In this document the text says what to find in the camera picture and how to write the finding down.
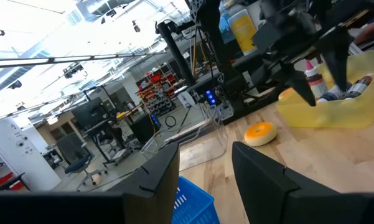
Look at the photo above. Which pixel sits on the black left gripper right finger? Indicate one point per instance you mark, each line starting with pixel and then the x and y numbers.
pixel 267 193

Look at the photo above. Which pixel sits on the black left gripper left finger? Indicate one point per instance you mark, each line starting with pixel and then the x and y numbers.
pixel 149 193

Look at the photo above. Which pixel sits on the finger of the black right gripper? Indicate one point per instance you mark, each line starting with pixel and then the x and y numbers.
pixel 337 53
pixel 294 77

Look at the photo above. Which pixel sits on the orange toy donut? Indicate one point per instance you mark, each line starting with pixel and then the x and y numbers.
pixel 259 134
pixel 286 94

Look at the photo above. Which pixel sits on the red food colouring bottle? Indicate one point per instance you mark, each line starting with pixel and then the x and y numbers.
pixel 315 81

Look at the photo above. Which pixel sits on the purple food colouring bottle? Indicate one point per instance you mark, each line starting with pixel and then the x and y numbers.
pixel 330 96

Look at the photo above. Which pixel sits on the black food colouring bottle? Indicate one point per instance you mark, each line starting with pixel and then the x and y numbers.
pixel 358 88

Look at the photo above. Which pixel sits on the blue plastic basket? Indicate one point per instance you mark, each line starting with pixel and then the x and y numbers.
pixel 193 205

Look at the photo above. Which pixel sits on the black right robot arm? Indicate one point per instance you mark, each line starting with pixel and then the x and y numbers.
pixel 345 9

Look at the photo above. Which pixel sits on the yellow bottle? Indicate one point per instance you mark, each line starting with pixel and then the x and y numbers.
pixel 244 31

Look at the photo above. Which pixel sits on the yellow translucent tray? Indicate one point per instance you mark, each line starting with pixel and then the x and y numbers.
pixel 330 115

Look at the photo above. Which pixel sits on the black computer tower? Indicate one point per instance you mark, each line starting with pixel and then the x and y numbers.
pixel 143 129

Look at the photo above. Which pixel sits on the clear plastic container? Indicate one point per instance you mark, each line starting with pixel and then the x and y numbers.
pixel 202 149

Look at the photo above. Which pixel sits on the dark office chair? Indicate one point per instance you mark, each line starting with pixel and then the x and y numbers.
pixel 77 165

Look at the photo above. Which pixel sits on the black controller box blue lights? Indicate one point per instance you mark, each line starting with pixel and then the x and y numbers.
pixel 205 93

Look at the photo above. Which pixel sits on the black desk monitor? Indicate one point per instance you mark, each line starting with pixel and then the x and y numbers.
pixel 90 113

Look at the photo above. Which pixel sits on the shelf with red bins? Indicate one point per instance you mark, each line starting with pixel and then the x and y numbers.
pixel 157 93

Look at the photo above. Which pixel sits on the black pole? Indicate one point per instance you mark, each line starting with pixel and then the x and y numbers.
pixel 177 53

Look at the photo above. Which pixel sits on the white cabinet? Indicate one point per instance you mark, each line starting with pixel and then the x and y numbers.
pixel 25 155

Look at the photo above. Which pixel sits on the black metal rig frame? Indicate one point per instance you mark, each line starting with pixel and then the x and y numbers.
pixel 211 31

